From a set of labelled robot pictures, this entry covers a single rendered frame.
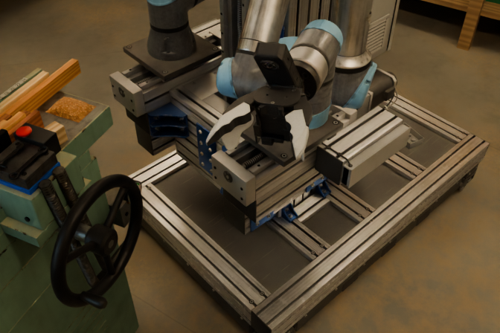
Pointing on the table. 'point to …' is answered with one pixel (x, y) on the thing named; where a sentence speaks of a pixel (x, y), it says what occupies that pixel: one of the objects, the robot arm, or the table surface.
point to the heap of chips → (71, 108)
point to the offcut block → (58, 131)
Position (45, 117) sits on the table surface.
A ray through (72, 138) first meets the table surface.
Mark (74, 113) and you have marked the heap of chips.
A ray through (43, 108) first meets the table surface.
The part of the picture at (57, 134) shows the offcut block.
